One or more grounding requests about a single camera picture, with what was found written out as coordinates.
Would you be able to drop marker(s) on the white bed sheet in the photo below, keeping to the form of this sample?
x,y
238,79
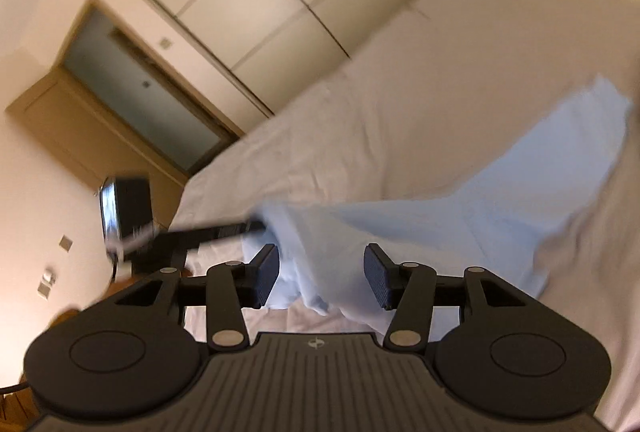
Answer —
x,y
436,95

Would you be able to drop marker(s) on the light blue t-shirt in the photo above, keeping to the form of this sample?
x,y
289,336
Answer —
x,y
497,219

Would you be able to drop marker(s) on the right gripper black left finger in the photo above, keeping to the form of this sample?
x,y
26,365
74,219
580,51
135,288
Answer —
x,y
224,291

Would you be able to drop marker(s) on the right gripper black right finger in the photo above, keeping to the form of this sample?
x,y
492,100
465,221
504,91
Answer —
x,y
411,290

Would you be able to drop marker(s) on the wooden framed glass door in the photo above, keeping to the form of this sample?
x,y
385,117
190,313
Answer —
x,y
108,107

